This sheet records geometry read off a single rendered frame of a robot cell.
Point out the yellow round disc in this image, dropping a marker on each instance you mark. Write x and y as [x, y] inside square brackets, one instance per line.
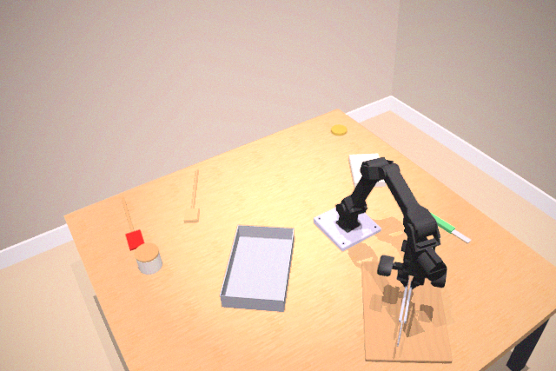
[339, 130]

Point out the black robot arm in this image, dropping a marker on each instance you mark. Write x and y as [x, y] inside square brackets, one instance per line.
[417, 220]

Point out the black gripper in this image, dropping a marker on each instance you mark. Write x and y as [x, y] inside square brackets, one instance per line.
[404, 270]

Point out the light wooden board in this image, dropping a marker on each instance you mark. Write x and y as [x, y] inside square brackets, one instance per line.
[424, 338]

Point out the grey cylindrical container with tan lid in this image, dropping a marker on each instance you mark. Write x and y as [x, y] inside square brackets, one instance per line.
[148, 258]

